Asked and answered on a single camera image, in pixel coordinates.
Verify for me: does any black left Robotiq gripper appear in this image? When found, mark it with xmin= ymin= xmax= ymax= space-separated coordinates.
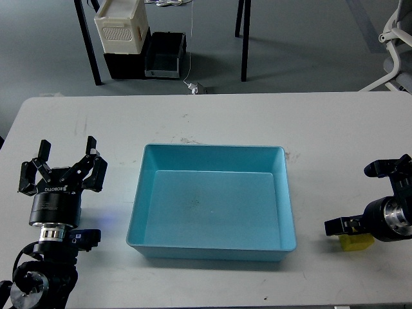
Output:
xmin=18 ymin=136 xmax=108 ymax=228

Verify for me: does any cream plastic crate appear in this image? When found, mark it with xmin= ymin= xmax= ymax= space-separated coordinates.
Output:
xmin=94 ymin=0 xmax=149 ymax=55

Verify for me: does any black table leg left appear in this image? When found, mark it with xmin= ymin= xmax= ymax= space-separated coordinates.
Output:
xmin=73 ymin=0 xmax=103 ymax=86

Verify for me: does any black open storage bin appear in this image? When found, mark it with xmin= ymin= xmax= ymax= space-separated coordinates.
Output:
xmin=144 ymin=32 xmax=187 ymax=79

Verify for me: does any white hanging cable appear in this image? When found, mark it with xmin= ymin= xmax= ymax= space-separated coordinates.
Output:
xmin=183 ymin=0 xmax=195 ymax=85

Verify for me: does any light blue plastic box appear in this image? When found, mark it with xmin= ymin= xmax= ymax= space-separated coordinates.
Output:
xmin=126 ymin=144 xmax=297 ymax=262

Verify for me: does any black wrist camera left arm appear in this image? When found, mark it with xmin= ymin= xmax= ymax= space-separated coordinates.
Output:
xmin=64 ymin=229 xmax=101 ymax=252

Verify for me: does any black table legs right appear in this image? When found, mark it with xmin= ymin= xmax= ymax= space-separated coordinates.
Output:
xmin=234 ymin=0 xmax=252 ymax=82

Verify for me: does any black crate under cream crate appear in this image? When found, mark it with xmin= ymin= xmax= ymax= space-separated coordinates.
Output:
xmin=104 ymin=29 xmax=152 ymax=80

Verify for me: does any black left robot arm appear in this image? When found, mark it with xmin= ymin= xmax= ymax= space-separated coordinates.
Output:
xmin=1 ymin=136 xmax=108 ymax=308

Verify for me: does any yellow block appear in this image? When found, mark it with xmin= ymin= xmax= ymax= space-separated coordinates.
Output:
xmin=338 ymin=227 xmax=375 ymax=252

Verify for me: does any white office chair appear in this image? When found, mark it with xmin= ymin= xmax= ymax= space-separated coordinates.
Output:
xmin=361 ymin=1 xmax=411 ymax=93

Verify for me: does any white power adapter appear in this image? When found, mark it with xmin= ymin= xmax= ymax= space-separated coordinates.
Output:
xmin=188 ymin=83 xmax=207 ymax=95

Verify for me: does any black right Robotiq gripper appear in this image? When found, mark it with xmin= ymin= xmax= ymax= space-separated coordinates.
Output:
xmin=324 ymin=154 xmax=411 ymax=242

